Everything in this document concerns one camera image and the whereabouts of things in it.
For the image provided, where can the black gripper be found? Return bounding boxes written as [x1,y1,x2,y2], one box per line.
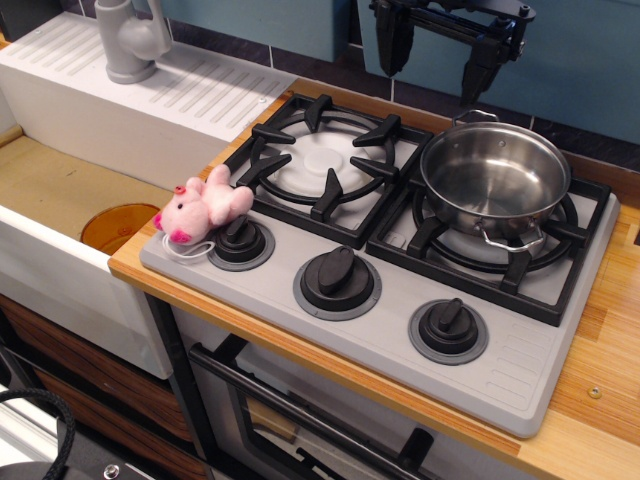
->
[369,1,536,106]

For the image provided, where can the stainless steel pan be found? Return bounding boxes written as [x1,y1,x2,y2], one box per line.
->
[420,110,572,253]

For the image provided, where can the pink stuffed pig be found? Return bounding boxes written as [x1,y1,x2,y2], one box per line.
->
[153,164,254,246]

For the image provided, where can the black middle stove knob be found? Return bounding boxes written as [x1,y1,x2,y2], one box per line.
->
[293,246,382,322]

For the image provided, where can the black stove knob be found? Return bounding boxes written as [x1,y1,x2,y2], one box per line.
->
[293,246,382,322]
[408,298,489,366]
[207,215,276,272]

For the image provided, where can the black left stove knob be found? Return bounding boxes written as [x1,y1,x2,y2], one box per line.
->
[207,215,276,272]

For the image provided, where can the black right stove knob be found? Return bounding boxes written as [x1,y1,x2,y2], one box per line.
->
[408,298,489,366]

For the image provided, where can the grey toy stove top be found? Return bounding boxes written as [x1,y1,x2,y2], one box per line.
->
[140,214,590,438]

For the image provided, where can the black left burner grate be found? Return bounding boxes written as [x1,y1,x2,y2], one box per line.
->
[225,94,433,249]

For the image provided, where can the black burner grate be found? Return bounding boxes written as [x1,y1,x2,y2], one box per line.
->
[225,94,433,249]
[366,159,618,326]

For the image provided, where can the black right burner grate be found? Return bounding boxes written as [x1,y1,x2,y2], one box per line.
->
[366,159,618,326]

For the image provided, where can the grey toy faucet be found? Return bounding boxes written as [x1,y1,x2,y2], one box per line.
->
[95,0,172,84]

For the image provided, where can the white sink unit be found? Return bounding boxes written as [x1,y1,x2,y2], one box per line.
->
[1,13,294,379]

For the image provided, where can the orange sink drain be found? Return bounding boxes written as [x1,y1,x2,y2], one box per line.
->
[80,203,159,255]

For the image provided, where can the oven door with window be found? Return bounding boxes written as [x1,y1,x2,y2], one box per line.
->
[181,324,513,479]

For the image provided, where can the wooden drawer front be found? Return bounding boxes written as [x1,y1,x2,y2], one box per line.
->
[1,297,212,479]

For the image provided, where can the black oven door handle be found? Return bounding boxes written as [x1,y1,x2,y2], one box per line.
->
[188,334,433,479]

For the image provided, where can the black braided cable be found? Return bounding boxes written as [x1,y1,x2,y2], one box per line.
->
[0,387,76,480]

